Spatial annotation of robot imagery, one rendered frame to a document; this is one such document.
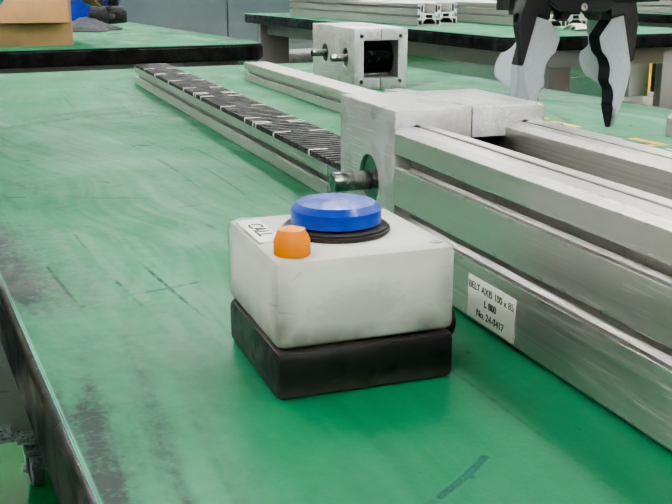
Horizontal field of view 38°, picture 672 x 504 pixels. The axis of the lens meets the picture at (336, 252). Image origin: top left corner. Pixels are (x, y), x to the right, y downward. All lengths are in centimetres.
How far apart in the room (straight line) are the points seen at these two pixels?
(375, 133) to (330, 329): 22
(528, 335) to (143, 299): 21
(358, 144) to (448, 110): 7
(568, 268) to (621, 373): 5
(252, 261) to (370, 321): 6
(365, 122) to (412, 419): 26
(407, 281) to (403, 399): 5
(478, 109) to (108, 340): 26
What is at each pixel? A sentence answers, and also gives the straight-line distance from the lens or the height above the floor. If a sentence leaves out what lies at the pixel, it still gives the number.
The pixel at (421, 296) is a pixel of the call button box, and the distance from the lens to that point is 41.
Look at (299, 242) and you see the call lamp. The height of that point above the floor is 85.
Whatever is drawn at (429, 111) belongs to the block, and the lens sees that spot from 57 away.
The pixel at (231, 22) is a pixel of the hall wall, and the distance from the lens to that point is 1216.
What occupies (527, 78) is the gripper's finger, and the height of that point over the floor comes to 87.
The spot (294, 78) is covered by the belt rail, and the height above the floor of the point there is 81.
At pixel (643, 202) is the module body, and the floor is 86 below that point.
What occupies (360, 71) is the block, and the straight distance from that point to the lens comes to 156.
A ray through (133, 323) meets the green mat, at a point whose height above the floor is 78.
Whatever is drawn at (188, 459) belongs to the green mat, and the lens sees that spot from 36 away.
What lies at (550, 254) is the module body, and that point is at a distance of 43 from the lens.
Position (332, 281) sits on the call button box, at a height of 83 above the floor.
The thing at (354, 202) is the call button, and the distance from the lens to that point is 43.
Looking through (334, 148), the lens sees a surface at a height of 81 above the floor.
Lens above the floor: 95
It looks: 16 degrees down
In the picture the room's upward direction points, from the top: straight up
